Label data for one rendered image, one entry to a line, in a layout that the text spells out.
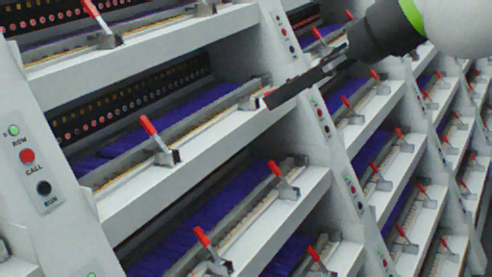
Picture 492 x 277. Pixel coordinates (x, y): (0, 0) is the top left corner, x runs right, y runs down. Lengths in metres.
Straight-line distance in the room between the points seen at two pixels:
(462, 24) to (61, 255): 0.52
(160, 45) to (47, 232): 0.37
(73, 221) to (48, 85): 0.18
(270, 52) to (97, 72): 0.50
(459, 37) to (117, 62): 0.44
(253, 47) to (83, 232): 0.64
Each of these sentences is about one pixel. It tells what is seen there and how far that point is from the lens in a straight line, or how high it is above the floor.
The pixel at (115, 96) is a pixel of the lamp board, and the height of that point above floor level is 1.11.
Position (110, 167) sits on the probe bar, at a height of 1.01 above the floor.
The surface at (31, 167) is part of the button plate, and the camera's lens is 0.57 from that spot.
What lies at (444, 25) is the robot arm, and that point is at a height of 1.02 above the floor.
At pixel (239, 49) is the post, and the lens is 1.10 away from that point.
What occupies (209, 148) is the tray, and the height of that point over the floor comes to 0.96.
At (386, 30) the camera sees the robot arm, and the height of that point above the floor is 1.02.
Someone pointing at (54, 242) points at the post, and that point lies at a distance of 0.58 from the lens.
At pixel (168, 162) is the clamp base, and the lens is 0.72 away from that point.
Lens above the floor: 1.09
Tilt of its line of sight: 6 degrees down
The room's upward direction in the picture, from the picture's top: 26 degrees counter-clockwise
